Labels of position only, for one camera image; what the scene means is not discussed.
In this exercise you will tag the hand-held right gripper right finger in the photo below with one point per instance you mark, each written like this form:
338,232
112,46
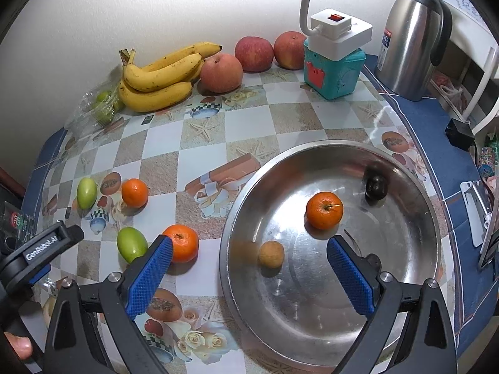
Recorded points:
351,278

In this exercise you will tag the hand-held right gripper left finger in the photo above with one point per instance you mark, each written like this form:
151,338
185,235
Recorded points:
150,276

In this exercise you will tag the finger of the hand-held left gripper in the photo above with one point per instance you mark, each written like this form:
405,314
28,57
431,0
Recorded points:
40,275

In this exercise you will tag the green jujube fruit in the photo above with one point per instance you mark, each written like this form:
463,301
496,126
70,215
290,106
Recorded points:
86,193
131,243

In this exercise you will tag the stainless steel basin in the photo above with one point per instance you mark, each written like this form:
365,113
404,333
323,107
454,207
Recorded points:
312,300

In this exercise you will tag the orange tangerine with stem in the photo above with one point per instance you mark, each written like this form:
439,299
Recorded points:
324,210

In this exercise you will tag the brown longan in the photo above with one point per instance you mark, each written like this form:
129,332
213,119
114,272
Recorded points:
271,254

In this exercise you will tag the person's left hand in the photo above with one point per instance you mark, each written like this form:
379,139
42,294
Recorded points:
17,344

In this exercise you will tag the clear glass cup red label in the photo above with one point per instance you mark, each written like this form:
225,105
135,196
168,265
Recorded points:
17,224

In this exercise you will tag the bag of green fruit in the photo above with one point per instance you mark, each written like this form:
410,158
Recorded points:
85,117

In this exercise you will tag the metal phone stand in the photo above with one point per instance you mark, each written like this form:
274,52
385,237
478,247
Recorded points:
473,210

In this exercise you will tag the smartphone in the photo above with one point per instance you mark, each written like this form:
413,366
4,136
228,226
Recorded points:
490,245

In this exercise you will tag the printed checkered tablecloth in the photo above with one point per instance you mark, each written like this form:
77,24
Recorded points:
202,136

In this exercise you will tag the pile of small green jujubes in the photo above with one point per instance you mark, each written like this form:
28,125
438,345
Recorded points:
103,97

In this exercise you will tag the black power adapter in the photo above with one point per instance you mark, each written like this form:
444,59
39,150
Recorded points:
460,134

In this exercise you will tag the colourful printed packet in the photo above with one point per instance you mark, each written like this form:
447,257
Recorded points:
487,159

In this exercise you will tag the yellow banana bunch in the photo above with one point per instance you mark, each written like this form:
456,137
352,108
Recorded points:
156,81

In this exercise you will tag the teal plastic box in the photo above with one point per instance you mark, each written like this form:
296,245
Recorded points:
335,76

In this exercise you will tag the red apple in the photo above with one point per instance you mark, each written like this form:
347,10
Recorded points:
221,73
289,50
253,53

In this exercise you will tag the stainless steel thermos jug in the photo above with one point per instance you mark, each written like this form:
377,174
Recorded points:
409,46

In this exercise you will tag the white shelf unit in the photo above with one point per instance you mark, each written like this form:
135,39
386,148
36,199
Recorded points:
479,66

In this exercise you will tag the white printed paper sign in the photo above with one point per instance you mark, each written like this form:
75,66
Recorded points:
467,4

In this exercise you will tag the brown wooden frame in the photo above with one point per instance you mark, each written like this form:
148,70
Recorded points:
9,183

